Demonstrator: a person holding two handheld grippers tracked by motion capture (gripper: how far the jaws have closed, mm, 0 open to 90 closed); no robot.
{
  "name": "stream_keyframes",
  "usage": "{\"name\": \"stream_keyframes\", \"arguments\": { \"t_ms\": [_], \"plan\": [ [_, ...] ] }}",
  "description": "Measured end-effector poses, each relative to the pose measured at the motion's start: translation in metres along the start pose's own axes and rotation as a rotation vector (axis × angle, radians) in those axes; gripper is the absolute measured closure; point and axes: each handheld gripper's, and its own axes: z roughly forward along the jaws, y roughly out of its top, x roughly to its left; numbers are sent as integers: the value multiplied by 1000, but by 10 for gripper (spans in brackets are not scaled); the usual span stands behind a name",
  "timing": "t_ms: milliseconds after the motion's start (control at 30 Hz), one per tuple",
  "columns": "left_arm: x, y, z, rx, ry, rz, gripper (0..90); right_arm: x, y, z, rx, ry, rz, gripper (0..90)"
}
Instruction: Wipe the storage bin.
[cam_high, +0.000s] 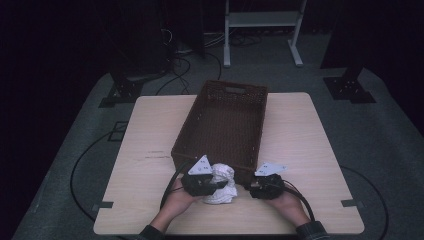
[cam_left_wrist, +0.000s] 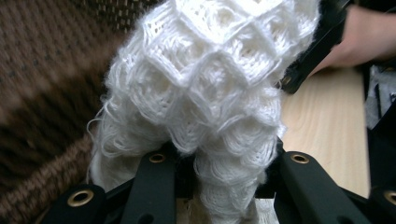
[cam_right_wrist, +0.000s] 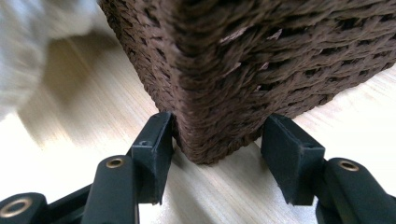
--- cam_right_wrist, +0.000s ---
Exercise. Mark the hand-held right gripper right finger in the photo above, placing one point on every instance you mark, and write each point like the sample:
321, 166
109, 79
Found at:
295, 161

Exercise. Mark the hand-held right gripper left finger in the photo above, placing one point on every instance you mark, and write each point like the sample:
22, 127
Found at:
149, 168

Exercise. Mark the brown woven basket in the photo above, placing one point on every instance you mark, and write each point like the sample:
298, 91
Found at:
249, 68

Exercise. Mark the white knitted cloth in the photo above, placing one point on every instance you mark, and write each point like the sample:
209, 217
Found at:
28, 49

